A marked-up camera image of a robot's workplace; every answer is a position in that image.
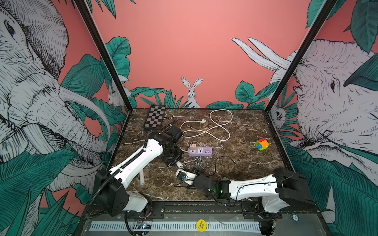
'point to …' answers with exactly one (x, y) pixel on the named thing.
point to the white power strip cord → (204, 121)
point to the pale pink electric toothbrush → (141, 177)
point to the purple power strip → (206, 151)
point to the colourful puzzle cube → (262, 144)
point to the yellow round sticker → (201, 225)
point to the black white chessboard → (154, 120)
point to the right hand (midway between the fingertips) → (184, 166)
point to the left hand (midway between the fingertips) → (183, 159)
